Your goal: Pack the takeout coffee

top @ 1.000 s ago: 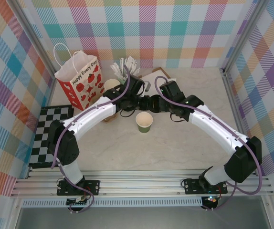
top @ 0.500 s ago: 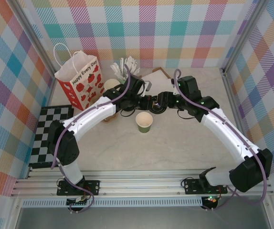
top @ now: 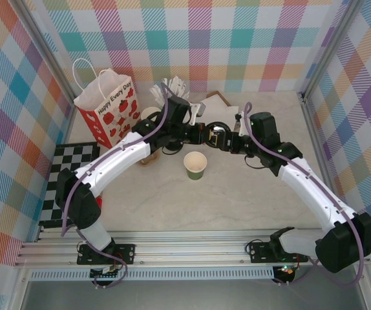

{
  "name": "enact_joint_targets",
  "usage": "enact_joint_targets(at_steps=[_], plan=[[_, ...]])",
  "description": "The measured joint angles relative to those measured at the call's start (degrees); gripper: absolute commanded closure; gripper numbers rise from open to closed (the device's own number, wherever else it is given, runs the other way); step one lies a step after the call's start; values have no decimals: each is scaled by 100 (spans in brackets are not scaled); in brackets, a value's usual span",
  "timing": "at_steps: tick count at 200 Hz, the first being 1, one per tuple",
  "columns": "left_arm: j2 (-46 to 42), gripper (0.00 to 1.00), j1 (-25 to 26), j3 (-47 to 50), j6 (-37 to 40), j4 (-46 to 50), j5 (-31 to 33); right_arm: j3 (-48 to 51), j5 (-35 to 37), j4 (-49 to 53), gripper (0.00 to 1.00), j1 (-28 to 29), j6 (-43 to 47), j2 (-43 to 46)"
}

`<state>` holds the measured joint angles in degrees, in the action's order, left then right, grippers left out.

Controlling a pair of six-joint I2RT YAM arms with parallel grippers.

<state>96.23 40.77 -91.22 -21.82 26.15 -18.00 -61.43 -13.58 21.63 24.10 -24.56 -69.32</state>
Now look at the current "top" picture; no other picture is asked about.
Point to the brown cardboard napkin box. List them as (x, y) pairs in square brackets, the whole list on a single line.
[(226, 100)]

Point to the green paper coffee cup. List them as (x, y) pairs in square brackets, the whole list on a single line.
[(195, 164)]

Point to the white red-flower paper gift bag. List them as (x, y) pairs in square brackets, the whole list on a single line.
[(108, 109)]

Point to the brown cardboard cup carrier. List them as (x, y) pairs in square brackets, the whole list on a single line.
[(146, 161)]

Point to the white paper cup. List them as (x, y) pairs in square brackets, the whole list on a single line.
[(149, 114)]

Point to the black white chessboard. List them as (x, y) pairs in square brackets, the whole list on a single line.
[(62, 161)]

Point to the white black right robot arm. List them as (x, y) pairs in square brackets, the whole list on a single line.
[(305, 190)]

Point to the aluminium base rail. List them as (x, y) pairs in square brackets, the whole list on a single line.
[(188, 252)]

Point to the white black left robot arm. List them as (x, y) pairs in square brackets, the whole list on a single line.
[(108, 165)]

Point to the small controller circuit board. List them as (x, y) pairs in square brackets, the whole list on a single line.
[(285, 269), (108, 272)]

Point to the white paper napkin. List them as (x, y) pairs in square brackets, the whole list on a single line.
[(218, 104)]

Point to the white paper-wrapped straw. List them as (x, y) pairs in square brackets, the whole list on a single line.
[(174, 84), (155, 93), (165, 84), (183, 91)]

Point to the aluminium frame post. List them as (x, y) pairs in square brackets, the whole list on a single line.
[(331, 48), (48, 53)]

